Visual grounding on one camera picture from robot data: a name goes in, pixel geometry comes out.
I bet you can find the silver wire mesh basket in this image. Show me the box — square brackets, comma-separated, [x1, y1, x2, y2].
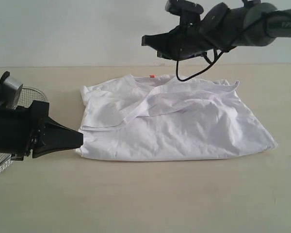
[0, 86, 49, 182]

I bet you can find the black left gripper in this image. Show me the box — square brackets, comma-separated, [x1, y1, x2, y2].
[0, 100, 83, 161]

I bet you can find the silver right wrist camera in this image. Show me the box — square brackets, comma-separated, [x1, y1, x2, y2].
[165, 0, 204, 16]

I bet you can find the white t-shirt red logo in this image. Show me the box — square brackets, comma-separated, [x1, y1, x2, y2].
[76, 75, 277, 162]

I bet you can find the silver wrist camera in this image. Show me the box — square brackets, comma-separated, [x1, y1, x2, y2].
[165, 0, 204, 16]
[0, 71, 23, 109]

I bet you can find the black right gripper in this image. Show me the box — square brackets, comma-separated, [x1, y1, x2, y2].
[141, 23, 213, 60]

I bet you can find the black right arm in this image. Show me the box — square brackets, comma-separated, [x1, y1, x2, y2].
[141, 0, 291, 61]

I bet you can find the black cable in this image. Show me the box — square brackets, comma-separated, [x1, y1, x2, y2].
[176, 4, 282, 82]

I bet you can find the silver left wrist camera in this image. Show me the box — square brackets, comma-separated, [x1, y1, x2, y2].
[0, 71, 23, 109]

